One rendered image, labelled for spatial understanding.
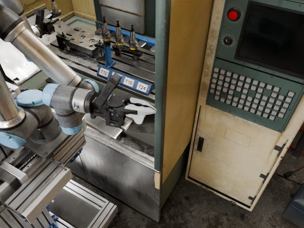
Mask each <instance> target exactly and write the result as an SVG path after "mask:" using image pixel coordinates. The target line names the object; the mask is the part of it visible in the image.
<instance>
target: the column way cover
mask: <svg viewBox="0 0 304 228"><path fill-rule="evenodd" d="M99 3H100V6H101V13H102V17H105V20H106V22H107V24H111V25H114V26H117V21H119V25H120V27H121V28H124V29H127V30H131V28H132V27H131V25H133V28H134V31H135V32H137V33H140V34H144V33H145V32H144V15H145V4H144V0H99ZM102 19H103V18H102ZM103 20H104V19H103Z"/></svg>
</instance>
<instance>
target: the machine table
mask: <svg viewBox="0 0 304 228"><path fill-rule="evenodd" d="M81 29H82V28H79V27H75V28H74V30H73V29H72V30H70V31H69V32H67V33H66V34H65V36H67V37H70V36H72V35H73V34H75V33H77V32H78V31H80V30H81ZM110 41H111V45H110V49H111V50H112V52H111V54H112V55H111V57H112V61H114V62H116V63H115V64H114V65H113V66H112V67H111V68H110V69H111V70H114V71H117V72H120V73H122V74H125V75H128V76H130V77H133V78H135V79H138V80H141V81H144V82H146V83H147V82H148V84H151V85H152V84H153V83H154V82H155V76H154V75H155V59H154V58H153V56H155V52H151V51H149V50H146V49H143V48H140V47H138V48H137V50H139V51H142V53H143V54H142V56H141V57H140V58H139V59H138V60H137V61H136V60H134V59H133V55H131V54H128V53H124V52H121V55H122V57H120V54H119V55H115V50H114V49H112V46H113V45H116V41H115V39H113V38H111V39H110ZM47 46H48V47H49V48H50V49H51V50H52V51H53V52H54V53H55V54H56V55H57V56H58V57H60V58H61V59H62V60H63V58H65V59H67V58H68V59H69V60H71V59H72V61H73V62H75V63H77V64H74V63H72V62H67V60H63V61H64V62H65V63H66V64H67V65H68V66H69V67H70V68H71V69H72V70H73V71H74V72H75V73H77V74H78V75H79V76H80V77H81V78H82V79H83V80H85V79H91V80H92V81H94V82H96V84H97V85H98V87H100V88H102V89H103V88H104V87H105V86H106V84H107V83H106V82H107V80H108V79H106V78H103V77H101V76H98V75H97V71H98V68H99V67H97V66H99V65H101V66H104V65H105V64H106V60H105V59H104V58H103V57H93V58H90V59H94V58H96V60H97V61H98V63H96V62H92V61H88V62H87V61H86V59H84V58H83V59H82V60H77V61H75V59H74V57H73V56H71V54H70V55H69V54H68V53H69V52H67V51H65V50H64V49H63V48H60V47H59V46H58V42H57V39H56V40H54V41H52V42H51V43H50V45H49V44H48V45H47ZM66 53H67V54H66ZM60 54H61V55H60ZM70 57H71V58H70ZM98 64H99V65H98ZM80 65H83V66H91V69H92V70H89V69H87V68H84V67H82V66H80ZM89 68H90V67H89ZM112 93H122V94H123V93H125V94H131V95H135V96H137V97H139V98H141V99H143V100H144V101H146V102H148V103H149V104H150V105H151V106H153V107H155V87H154V86H152V92H151V93H150V94H149V95H146V94H144V93H141V92H139V91H136V90H133V89H131V88H128V87H126V86H124V85H121V84H120V85H119V86H118V87H117V88H116V89H114V90H113V91H112Z"/></svg>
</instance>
